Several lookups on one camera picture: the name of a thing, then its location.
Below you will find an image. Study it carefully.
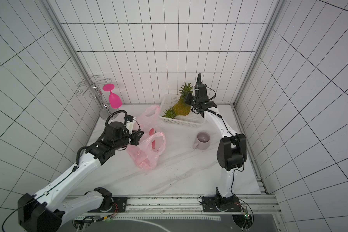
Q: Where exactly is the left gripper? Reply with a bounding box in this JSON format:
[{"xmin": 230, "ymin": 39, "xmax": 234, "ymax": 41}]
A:
[{"xmin": 114, "ymin": 130, "xmax": 144, "ymax": 149}]

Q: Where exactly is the green-brown pineapple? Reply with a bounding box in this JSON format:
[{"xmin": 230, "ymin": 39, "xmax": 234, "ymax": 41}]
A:
[{"xmin": 173, "ymin": 83, "xmax": 193, "ymax": 116}]

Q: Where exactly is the pink plastic bag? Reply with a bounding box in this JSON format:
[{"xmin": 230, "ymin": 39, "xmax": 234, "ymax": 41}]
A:
[{"xmin": 127, "ymin": 105, "xmax": 166, "ymax": 170}]

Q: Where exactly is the yellow pineapple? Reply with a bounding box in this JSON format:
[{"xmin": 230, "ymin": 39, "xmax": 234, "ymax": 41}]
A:
[{"xmin": 163, "ymin": 107, "xmax": 177, "ymax": 119}]

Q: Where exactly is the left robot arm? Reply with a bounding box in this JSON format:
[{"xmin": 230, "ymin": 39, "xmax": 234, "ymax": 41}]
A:
[{"xmin": 17, "ymin": 116, "xmax": 144, "ymax": 232}]

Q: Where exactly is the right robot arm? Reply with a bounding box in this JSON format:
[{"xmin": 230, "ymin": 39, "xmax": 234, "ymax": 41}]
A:
[{"xmin": 185, "ymin": 75, "xmax": 247, "ymax": 212}]

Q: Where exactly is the white plastic basket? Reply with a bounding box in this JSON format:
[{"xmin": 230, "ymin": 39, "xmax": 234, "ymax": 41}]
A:
[{"xmin": 159, "ymin": 94, "xmax": 205, "ymax": 128}]

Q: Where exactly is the lilac mug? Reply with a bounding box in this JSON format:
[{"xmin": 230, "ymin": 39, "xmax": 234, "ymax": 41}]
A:
[{"xmin": 192, "ymin": 131, "xmax": 211, "ymax": 150}]

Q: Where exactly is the pink wine glass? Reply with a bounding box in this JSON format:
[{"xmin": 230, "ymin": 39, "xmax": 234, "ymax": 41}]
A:
[{"xmin": 103, "ymin": 84, "xmax": 123, "ymax": 109}]

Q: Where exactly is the silver glass rack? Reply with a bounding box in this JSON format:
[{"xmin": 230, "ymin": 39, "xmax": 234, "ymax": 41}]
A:
[{"xmin": 76, "ymin": 75, "xmax": 118, "ymax": 120}]

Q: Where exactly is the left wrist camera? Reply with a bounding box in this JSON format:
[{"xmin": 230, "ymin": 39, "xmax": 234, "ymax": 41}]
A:
[{"xmin": 125, "ymin": 115, "xmax": 134, "ymax": 134}]

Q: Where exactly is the aluminium rail frame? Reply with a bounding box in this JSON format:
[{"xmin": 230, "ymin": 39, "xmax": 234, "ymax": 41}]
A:
[{"xmin": 71, "ymin": 194, "xmax": 286, "ymax": 232}]

